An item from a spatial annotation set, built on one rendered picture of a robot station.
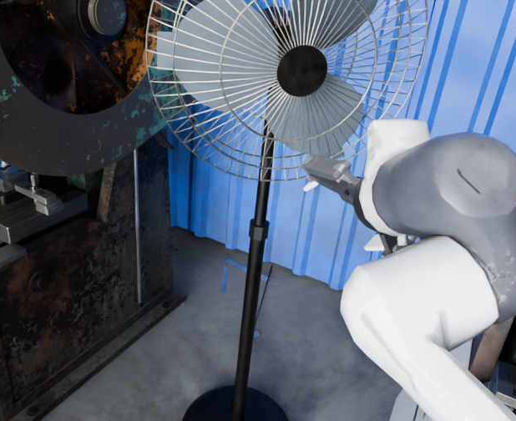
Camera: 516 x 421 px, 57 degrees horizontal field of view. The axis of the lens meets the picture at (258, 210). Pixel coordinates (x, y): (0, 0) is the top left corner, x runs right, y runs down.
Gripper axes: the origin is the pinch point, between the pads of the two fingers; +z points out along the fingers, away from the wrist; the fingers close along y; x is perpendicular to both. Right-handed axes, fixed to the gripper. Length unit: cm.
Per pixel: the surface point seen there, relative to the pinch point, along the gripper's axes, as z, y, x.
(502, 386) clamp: 20, 51, 3
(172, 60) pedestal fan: 15.0, -40.8, 2.1
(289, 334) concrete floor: 141, 42, -20
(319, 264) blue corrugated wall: 167, 36, 16
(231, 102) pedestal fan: 18.0, -27.9, 5.2
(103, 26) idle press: 35, -64, 1
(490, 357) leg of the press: 40, 58, 11
